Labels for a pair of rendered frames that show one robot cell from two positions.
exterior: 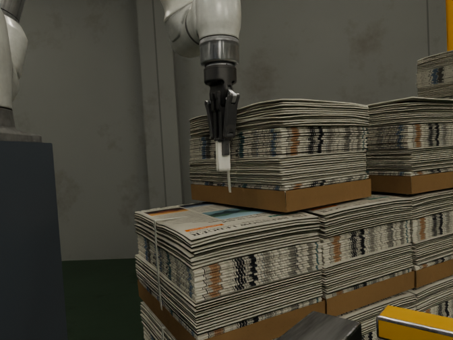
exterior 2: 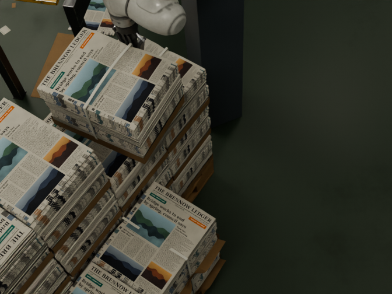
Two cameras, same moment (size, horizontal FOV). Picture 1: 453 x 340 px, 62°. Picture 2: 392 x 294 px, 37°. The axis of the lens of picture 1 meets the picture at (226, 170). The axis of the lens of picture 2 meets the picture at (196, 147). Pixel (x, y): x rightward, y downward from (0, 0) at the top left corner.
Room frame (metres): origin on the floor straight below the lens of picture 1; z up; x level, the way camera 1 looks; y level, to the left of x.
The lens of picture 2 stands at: (2.17, -0.32, 2.56)
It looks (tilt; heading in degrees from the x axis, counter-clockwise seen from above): 60 degrees down; 159
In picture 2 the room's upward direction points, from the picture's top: 7 degrees counter-clockwise
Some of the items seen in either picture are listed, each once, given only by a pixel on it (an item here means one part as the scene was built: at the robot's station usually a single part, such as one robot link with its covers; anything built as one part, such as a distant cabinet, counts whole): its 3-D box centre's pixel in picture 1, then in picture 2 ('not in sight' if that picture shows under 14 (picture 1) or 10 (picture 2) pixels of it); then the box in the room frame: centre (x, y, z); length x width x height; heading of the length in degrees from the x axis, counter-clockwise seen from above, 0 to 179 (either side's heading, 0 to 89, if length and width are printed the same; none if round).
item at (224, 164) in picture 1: (223, 155); not in sight; (0.86, 0.00, 0.96); 0.03 x 0.01 x 0.07; 119
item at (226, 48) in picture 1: (219, 54); (123, 12); (0.87, 0.00, 1.19); 0.09 x 0.09 x 0.06
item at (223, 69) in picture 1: (220, 87); (127, 28); (0.87, 0.00, 1.11); 0.08 x 0.07 x 0.09; 29
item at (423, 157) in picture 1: (383, 148); (31, 176); (1.13, -0.48, 0.95); 0.38 x 0.29 x 0.23; 29
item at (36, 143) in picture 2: (385, 108); (16, 157); (1.12, -0.48, 1.06); 0.37 x 0.29 x 0.01; 29
